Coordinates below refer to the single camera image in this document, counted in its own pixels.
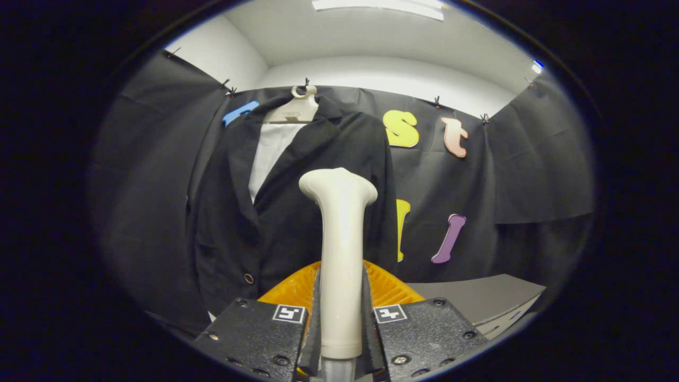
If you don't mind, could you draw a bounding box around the row of black cloth clips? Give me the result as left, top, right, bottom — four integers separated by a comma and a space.
166, 47, 535, 124

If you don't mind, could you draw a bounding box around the black suit jacket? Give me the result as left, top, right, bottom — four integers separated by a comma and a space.
186, 94, 398, 324

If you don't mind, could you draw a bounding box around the white garment steamer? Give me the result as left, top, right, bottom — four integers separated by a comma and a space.
299, 168, 378, 382

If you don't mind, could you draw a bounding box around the white clothes hanger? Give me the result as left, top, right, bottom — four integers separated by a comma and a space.
264, 85, 320, 125

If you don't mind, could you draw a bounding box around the white shirt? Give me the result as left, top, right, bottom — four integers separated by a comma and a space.
208, 123, 307, 323

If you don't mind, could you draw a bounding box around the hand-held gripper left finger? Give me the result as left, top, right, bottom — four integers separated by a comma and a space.
194, 260, 322, 380

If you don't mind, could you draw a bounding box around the grey cabinet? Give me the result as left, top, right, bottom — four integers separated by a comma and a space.
406, 273, 547, 340

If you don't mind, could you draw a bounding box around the black backdrop cloth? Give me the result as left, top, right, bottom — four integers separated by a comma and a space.
90, 50, 595, 340

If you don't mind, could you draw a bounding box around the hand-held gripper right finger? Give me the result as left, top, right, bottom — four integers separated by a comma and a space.
362, 260, 489, 381

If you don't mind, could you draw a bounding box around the long ceiling light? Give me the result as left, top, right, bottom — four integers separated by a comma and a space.
312, 0, 445, 22

